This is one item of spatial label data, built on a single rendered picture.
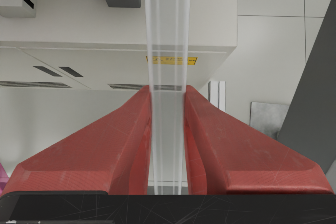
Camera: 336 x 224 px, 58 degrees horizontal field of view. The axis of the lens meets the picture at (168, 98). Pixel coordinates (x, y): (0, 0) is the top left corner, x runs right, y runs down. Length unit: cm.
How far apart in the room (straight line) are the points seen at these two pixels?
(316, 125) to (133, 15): 35
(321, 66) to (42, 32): 41
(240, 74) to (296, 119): 91
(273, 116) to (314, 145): 93
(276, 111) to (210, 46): 69
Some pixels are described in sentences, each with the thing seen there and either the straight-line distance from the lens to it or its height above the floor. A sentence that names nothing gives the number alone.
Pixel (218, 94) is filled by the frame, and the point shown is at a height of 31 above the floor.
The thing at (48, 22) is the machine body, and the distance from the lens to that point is 51.
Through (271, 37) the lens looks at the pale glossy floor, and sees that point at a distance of 118.
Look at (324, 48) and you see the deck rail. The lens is 19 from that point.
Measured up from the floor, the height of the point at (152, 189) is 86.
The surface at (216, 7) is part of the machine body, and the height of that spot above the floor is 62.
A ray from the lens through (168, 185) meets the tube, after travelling 16.
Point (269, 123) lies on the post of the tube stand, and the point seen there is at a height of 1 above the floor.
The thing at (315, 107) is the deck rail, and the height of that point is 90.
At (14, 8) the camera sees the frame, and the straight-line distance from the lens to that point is 50.
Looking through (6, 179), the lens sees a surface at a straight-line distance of 22.
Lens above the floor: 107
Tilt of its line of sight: 84 degrees down
